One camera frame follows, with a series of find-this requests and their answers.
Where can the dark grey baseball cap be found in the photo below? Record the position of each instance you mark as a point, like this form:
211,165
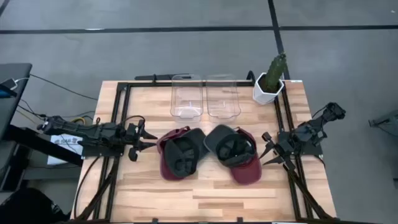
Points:
217,137
182,155

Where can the clear plastic bin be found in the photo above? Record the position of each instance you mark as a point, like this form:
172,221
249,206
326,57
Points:
186,102
222,99

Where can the black chair base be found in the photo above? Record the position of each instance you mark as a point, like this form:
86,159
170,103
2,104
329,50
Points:
385,123

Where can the maroon baseball cap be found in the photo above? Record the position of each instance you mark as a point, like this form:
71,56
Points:
247,174
166,169

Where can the white printed sheet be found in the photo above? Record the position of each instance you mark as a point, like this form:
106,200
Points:
62,155

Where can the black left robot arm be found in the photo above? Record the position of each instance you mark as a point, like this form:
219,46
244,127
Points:
77,132

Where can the green cactus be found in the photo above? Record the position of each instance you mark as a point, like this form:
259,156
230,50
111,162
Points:
275,73

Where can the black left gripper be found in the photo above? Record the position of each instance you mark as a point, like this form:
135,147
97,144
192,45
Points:
135,137

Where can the black curved bracket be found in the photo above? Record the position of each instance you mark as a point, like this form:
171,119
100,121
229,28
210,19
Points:
248,75

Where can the black side desk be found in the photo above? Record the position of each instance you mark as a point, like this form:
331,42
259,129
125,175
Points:
15,102

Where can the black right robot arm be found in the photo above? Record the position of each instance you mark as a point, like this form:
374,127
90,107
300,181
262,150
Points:
314,129

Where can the black diagonal stand leg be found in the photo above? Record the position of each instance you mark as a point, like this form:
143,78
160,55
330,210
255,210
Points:
40,143

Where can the black flat bar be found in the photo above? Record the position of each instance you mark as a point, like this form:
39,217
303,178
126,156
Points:
146,77

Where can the black bag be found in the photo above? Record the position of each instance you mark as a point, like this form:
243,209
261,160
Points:
28,208

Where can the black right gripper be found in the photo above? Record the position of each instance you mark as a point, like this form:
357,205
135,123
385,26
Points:
286,147

